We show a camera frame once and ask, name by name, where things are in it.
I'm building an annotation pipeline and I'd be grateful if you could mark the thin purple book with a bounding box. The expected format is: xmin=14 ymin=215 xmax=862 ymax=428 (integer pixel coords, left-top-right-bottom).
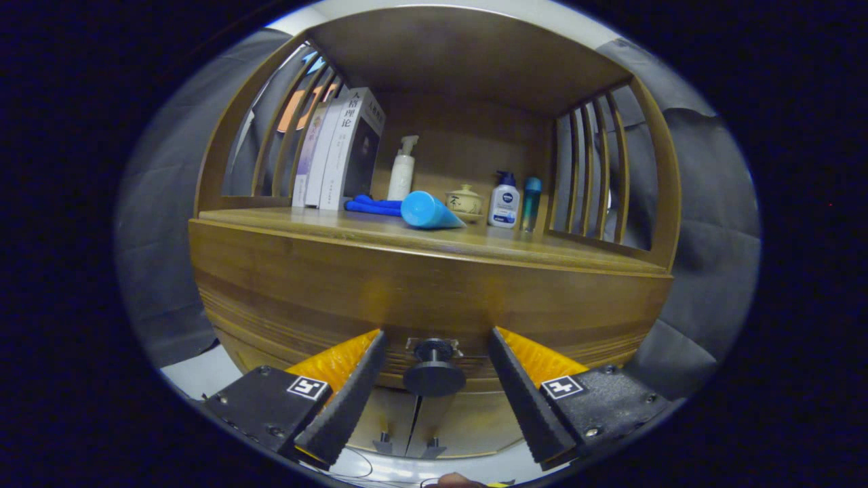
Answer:
xmin=292 ymin=102 xmax=330 ymax=208

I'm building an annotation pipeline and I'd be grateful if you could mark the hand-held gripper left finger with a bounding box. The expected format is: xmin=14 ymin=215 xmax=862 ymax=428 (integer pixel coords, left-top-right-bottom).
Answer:
xmin=203 ymin=329 xmax=387 ymax=470

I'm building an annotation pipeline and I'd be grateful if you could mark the thin white book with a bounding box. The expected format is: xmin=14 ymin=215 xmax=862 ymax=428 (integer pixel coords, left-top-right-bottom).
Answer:
xmin=304 ymin=91 xmax=350 ymax=209

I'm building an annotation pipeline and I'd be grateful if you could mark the wooden drawer with black knob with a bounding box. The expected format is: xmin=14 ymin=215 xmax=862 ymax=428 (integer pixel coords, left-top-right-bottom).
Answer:
xmin=189 ymin=218 xmax=673 ymax=398

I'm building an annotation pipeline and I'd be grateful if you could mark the blue cloth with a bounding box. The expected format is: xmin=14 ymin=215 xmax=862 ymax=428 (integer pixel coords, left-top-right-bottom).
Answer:
xmin=344 ymin=195 xmax=404 ymax=217

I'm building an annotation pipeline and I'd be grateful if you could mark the white bottle with blue cap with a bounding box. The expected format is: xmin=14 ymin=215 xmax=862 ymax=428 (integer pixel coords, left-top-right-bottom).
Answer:
xmin=488 ymin=171 xmax=521 ymax=229

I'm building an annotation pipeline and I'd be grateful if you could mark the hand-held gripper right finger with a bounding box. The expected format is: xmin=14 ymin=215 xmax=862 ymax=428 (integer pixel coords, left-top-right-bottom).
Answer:
xmin=488 ymin=327 xmax=673 ymax=472

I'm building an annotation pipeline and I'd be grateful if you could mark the teal bottle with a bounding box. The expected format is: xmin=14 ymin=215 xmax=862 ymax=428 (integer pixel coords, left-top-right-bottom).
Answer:
xmin=521 ymin=177 xmax=543 ymax=232

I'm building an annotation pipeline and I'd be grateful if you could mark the beige lidded teacup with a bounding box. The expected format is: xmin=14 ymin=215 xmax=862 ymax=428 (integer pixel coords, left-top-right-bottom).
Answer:
xmin=445 ymin=184 xmax=485 ymax=223

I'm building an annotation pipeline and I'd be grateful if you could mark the white pump bottle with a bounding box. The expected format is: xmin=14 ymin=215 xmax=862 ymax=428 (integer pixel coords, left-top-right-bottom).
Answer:
xmin=387 ymin=135 xmax=420 ymax=201

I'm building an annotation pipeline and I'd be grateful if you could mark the wooden cabinet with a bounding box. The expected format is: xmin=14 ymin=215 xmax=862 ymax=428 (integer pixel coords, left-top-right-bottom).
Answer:
xmin=189 ymin=5 xmax=682 ymax=462

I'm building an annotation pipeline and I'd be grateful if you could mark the wooden cabinet door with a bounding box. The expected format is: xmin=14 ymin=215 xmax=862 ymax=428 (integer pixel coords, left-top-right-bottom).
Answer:
xmin=407 ymin=390 xmax=526 ymax=458
xmin=346 ymin=386 xmax=421 ymax=456

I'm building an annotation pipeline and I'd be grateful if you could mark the blue and white tube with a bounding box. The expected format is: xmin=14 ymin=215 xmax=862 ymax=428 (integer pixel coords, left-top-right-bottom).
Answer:
xmin=400 ymin=190 xmax=467 ymax=230

